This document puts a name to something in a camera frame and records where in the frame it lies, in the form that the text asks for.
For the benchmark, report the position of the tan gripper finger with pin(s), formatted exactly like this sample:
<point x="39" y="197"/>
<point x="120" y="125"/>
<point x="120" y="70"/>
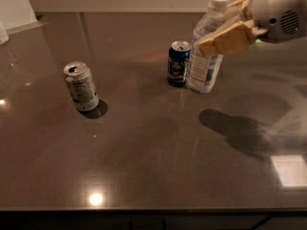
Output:
<point x="241" y="8"/>
<point x="236" y="38"/>

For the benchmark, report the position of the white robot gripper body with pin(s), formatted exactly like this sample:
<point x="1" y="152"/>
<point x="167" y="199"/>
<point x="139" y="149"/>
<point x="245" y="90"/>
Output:
<point x="277" y="12"/>

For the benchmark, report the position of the clear blue-label plastic bottle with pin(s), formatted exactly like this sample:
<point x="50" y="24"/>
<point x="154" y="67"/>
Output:
<point x="204" y="63"/>

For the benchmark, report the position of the dark blue pepsi can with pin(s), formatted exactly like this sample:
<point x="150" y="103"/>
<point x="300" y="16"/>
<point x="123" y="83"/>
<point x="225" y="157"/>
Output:
<point x="179" y="54"/>

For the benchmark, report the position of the silver white soda can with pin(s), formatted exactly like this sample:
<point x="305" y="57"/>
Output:
<point x="81" y="86"/>

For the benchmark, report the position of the clear container at left edge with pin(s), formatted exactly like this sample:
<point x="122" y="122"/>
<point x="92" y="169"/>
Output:
<point x="4" y="37"/>

